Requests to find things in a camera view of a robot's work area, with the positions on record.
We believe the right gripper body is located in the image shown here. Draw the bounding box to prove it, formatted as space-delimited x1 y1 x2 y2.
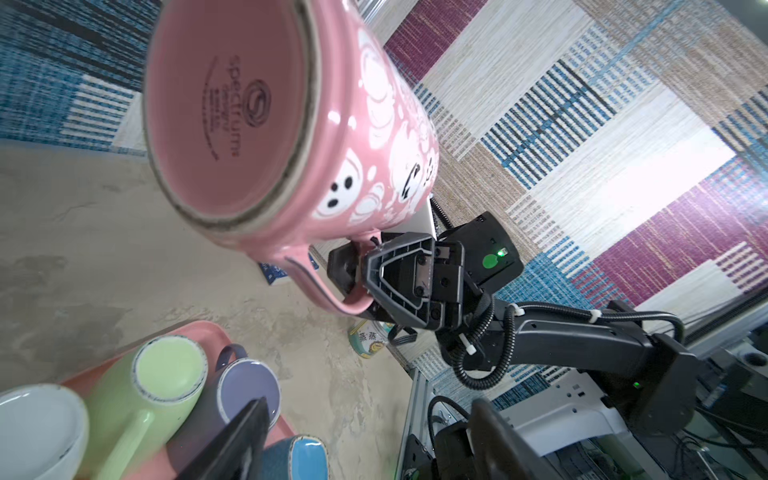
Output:
430 239 466 332

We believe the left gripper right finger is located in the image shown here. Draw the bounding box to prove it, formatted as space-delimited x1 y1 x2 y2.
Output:
469 399 561 480

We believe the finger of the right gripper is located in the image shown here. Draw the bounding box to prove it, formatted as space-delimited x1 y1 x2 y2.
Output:
361 232 444 330
326 241 368 303

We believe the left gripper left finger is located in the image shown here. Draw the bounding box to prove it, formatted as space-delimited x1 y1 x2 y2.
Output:
177 397 270 480

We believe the pink ghost pattern mug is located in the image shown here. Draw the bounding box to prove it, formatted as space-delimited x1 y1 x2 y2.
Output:
143 1 440 315

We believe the white mug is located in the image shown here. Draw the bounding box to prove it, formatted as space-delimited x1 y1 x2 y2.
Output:
1 384 89 479

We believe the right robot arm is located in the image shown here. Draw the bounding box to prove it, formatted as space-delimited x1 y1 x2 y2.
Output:
327 213 698 435

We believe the blue mug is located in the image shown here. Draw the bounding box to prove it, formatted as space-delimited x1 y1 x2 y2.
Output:
259 435 329 480

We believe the purple mug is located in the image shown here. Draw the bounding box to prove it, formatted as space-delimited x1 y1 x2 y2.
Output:
167 344 281 473

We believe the light green mug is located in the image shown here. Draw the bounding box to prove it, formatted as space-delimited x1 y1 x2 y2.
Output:
77 335 208 479

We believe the blue treehouse book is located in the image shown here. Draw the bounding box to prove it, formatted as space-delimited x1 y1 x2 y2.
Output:
257 252 319 286

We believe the small round tin can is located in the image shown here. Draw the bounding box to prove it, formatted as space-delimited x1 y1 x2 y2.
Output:
348 320 394 359

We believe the pink plastic tray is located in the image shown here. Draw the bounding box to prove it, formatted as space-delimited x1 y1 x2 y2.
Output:
63 321 295 479

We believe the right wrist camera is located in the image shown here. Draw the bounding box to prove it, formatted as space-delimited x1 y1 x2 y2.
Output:
387 200 437 238

